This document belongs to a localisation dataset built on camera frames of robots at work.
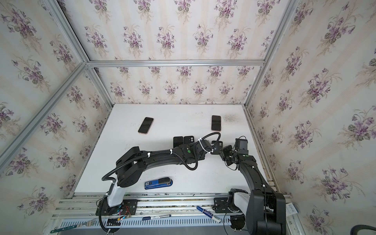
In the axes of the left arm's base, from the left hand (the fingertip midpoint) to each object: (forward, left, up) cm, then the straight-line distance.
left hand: (200, 146), depth 88 cm
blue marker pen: (-34, -2, -6) cm, 35 cm away
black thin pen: (-35, +28, -8) cm, 45 cm away
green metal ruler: (-39, +68, -9) cm, 79 cm away
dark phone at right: (+24, -14, -7) cm, 29 cm away
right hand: (-3, -14, -1) cm, 14 cm away
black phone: (+6, +14, -4) cm, 16 cm away
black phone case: (+9, +7, -7) cm, 13 cm away
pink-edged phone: (+23, +39, -9) cm, 46 cm away
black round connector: (-37, -17, -10) cm, 42 cm away
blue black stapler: (-20, +22, -3) cm, 30 cm away
